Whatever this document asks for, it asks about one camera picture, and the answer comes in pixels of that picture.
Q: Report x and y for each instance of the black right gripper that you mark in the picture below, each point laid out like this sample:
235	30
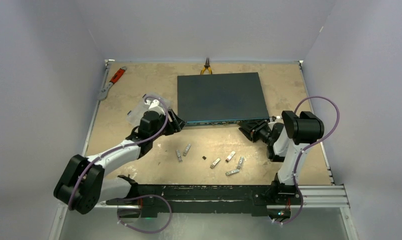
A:
255	126

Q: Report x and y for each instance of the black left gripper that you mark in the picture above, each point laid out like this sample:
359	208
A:
175	125

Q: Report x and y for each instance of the small white network plug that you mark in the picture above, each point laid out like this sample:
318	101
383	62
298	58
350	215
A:
179	156

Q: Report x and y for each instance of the dark grey network switch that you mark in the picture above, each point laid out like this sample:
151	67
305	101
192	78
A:
217	99

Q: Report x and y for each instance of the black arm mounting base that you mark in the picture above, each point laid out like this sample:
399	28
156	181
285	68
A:
153	211

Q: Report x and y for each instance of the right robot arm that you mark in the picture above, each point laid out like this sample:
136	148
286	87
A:
286	143

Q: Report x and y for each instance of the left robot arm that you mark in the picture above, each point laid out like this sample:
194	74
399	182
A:
82	184

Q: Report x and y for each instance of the clear plastic organizer box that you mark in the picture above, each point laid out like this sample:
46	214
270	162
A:
134	116

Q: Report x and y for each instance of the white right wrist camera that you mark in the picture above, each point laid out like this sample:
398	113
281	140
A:
274	120

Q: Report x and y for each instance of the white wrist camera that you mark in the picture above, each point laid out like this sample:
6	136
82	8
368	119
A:
274	120
156	106

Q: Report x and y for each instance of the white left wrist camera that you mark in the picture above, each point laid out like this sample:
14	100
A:
156	106

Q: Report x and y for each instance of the yellow handled pliers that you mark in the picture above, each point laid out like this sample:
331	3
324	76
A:
206	67

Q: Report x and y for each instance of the red handled adjustable wrench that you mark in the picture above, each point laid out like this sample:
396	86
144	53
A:
104	92

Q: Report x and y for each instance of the aluminium frame rail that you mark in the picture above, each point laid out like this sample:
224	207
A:
309	196

